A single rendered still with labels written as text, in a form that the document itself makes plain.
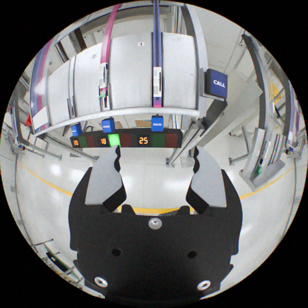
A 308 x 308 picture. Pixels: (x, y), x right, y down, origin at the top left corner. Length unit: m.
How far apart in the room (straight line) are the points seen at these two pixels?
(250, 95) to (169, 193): 0.86
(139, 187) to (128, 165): 0.22
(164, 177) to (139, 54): 0.84
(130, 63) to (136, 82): 0.05
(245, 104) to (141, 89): 0.35
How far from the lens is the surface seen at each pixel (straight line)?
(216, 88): 0.19
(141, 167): 0.89
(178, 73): 0.21
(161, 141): 0.24
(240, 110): 0.43
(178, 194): 0.90
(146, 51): 0.23
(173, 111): 0.19
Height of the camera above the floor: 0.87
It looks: 75 degrees down
